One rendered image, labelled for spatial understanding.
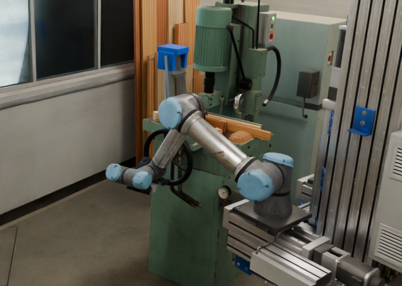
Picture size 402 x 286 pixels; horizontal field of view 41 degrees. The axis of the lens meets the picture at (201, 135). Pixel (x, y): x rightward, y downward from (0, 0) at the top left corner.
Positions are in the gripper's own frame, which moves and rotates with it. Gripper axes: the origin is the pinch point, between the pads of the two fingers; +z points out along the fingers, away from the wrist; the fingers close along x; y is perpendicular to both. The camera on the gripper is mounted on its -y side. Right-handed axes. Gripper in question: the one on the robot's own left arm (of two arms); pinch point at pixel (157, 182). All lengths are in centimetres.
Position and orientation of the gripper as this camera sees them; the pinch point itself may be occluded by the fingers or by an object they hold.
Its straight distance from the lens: 260.2
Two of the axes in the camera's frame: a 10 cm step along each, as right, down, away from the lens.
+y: -2.7, 9.5, -1.4
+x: 8.4, 1.6, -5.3
